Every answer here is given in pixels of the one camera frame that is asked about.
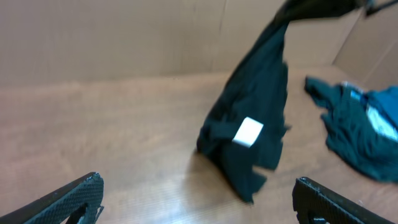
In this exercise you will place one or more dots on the dark navy shirt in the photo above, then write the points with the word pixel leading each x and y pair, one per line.
pixel 350 132

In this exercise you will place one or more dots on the black t-shirt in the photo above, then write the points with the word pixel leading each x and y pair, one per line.
pixel 246 125

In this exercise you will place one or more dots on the light blue denim jeans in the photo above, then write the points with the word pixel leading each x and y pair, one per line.
pixel 378 122

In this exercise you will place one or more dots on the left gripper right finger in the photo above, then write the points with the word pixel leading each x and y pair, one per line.
pixel 314 203

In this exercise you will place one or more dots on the blue garment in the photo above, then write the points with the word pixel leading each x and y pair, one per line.
pixel 385 101

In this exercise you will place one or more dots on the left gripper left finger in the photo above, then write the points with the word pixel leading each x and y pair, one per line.
pixel 77 202

